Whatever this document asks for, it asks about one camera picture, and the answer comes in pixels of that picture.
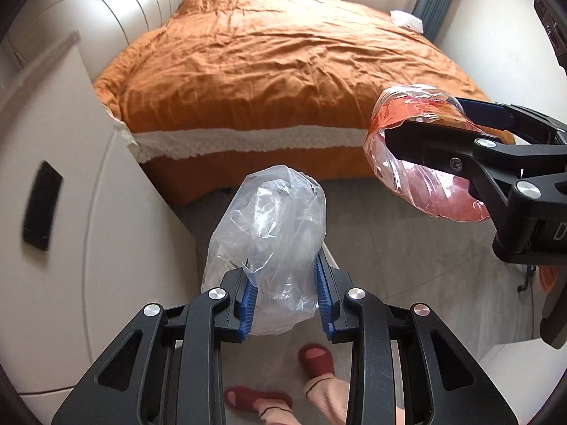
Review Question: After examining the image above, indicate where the clear plastic bottle orange label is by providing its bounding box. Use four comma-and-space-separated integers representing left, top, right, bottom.
363, 84, 489, 223

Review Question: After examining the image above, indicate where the clear plastic bag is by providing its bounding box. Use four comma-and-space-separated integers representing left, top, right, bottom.
202, 165, 327, 336

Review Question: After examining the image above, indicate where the red slipper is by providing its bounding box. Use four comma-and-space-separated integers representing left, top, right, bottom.
298, 344, 335, 379
224, 386, 293, 413

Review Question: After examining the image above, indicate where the white pillow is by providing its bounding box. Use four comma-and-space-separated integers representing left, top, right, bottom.
390, 10, 424, 35

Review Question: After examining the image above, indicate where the white desk drawer cabinet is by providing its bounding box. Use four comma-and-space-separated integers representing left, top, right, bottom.
1, 34, 199, 424

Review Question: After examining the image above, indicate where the cream padded headboard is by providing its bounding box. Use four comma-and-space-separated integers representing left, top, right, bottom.
1, 0, 185, 81

